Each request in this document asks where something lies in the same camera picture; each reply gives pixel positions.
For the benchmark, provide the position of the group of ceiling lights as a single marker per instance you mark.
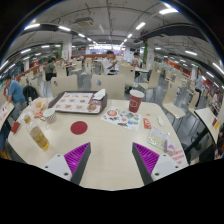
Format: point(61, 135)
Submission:
point(168, 11)

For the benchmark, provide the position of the crumpled white napkin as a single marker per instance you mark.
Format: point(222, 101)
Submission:
point(99, 94)

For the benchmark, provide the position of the neighbouring beige table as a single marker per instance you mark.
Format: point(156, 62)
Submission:
point(5, 112)
point(207, 120)

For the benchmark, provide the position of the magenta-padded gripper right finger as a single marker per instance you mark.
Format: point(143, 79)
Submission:
point(147, 159)

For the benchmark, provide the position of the black backpack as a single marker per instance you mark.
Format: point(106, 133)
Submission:
point(30, 92)

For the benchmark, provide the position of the small red box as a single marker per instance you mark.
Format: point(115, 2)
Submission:
point(15, 127)

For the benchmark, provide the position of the ceiling air conditioning unit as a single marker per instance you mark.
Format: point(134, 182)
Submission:
point(84, 22)

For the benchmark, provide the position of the small red packet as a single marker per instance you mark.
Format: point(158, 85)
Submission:
point(147, 123)

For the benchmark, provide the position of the red paper cup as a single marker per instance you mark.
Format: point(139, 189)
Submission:
point(135, 101)

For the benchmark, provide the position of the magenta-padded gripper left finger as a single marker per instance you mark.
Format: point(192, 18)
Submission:
point(77, 158)

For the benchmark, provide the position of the dark brown food tray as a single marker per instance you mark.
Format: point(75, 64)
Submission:
point(75, 101)

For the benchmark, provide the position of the clear packet with printed card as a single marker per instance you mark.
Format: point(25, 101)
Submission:
point(158, 137)

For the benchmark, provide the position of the flat round red coaster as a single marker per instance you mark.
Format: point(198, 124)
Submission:
point(79, 127)

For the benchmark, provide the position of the clear bottle with amber drink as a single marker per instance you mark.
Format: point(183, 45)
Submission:
point(39, 136)

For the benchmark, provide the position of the person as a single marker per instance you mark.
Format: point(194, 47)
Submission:
point(50, 68)
point(200, 85)
point(136, 61)
point(15, 95)
point(108, 64)

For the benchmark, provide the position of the small pink packet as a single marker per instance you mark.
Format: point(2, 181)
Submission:
point(170, 147)

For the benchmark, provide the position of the white sheet with colourful stickers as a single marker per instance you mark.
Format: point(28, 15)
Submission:
point(121, 118)

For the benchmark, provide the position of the white patterned mug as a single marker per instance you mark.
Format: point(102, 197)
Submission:
point(50, 116)

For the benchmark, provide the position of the group of distant beige chairs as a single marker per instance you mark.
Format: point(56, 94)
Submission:
point(126, 71)

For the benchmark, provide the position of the small white wrapper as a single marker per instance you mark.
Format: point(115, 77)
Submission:
point(161, 121)

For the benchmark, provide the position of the beige wooden chair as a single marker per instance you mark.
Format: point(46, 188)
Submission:
point(110, 85)
point(154, 80)
point(171, 100)
point(65, 85)

